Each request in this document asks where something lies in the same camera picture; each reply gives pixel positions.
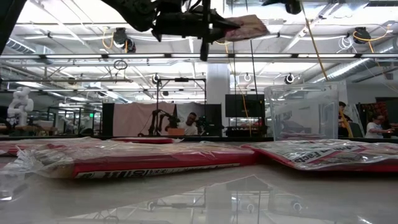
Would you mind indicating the black background robot arm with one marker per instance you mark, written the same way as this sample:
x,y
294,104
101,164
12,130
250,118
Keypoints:
x,y
206,126
155,121

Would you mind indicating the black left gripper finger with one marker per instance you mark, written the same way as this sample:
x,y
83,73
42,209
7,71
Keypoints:
x,y
205,46
206,12

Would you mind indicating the clear plastic bin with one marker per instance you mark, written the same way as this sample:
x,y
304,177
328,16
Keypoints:
x,y
304,93

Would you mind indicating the pink fabric backdrop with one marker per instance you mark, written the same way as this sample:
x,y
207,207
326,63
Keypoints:
x,y
133,118

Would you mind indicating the person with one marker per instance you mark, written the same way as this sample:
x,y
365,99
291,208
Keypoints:
x,y
189,124
342,107
373,129

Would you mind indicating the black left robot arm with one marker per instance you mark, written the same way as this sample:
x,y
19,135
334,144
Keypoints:
x,y
130,12

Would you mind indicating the black camera stand frame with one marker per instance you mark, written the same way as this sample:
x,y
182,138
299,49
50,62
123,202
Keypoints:
x,y
182,80

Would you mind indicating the orange box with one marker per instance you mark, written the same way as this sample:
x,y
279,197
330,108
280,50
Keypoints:
x,y
175,131

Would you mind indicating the black wall monitor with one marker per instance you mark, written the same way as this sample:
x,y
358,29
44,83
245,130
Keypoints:
x,y
236,105

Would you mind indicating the white humanoid robot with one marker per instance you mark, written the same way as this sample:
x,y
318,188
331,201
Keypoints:
x,y
20,105

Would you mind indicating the black aluminium table frame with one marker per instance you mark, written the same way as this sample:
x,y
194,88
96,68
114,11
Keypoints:
x,y
217,138

